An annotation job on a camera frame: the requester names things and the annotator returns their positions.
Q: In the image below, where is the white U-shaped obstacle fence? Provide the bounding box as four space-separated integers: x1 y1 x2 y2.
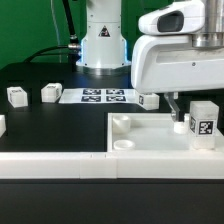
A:
0 115 224 180

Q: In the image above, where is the black cable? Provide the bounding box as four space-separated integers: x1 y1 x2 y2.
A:
22 0 82 64

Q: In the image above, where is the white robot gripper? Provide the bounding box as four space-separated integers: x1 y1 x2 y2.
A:
131 0 224 122

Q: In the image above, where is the white square table top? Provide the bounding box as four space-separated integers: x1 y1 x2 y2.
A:
106 112 224 154

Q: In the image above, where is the white sheet with tag markers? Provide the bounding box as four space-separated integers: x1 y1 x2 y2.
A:
59 88 136 104

